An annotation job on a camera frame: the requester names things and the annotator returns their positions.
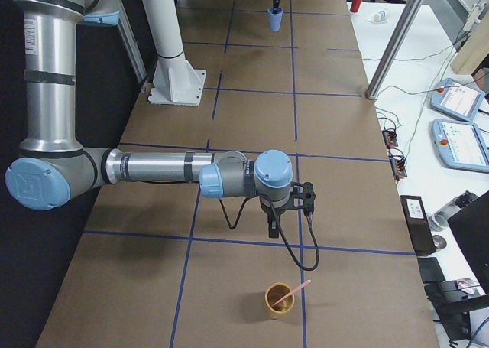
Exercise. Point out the blue ribbed cup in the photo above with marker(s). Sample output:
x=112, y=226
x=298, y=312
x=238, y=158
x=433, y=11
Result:
x=274, y=18

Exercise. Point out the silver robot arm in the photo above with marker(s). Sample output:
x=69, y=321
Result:
x=105, y=105

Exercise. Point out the yellow cup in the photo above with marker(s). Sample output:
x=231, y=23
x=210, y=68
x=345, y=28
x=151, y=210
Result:
x=272, y=294

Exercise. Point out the pink chopstick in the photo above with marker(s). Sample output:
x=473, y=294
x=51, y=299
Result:
x=292, y=292

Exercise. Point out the white tube on table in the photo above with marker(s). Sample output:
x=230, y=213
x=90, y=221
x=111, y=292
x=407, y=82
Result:
x=379, y=17

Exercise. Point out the black box with label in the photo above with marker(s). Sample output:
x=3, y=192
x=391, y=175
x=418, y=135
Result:
x=417, y=225

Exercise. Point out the near teach pendant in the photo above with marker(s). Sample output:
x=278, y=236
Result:
x=460, y=145

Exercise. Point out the teach pendant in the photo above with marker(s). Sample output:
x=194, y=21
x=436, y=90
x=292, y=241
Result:
x=460, y=145
x=457, y=100

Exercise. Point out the far teach pendant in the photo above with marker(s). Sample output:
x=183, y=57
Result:
x=457, y=100

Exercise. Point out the white pedestal column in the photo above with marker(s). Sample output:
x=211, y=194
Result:
x=175, y=81

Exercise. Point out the right cable connector block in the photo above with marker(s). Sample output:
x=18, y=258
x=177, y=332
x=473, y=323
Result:
x=398, y=166

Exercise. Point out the cable connector block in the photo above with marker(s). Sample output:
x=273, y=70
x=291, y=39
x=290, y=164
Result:
x=398, y=166
x=390, y=138

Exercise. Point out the aluminium frame post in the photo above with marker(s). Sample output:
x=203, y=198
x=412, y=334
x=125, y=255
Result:
x=404, y=23

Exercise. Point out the left cable connector block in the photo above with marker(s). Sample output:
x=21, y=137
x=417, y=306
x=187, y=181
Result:
x=390, y=138

